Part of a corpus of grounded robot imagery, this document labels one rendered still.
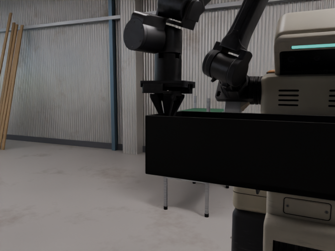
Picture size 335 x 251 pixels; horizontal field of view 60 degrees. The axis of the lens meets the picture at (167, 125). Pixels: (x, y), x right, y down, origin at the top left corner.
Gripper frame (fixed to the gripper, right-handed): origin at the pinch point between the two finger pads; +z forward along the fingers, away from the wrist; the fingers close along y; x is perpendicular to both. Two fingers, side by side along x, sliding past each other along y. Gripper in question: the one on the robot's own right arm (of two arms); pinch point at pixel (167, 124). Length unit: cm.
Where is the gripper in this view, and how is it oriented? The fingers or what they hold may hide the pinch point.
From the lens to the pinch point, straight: 62.0
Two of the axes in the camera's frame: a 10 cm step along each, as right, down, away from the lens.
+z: -0.2, 9.9, 1.1
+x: 4.3, -0.9, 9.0
